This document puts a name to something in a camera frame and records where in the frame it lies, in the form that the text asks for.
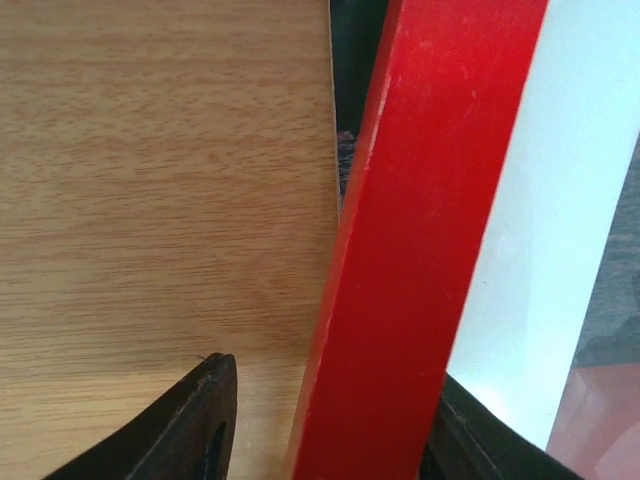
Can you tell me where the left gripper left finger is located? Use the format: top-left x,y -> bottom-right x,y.
47,353 -> 238,480

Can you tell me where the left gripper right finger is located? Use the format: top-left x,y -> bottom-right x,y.
419,376 -> 581,480

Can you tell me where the white mat board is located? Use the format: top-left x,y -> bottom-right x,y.
447,1 -> 639,448

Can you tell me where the red picture frame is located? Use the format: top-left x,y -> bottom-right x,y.
285,1 -> 547,479

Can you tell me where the sunset photo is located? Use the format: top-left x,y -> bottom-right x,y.
329,0 -> 389,208

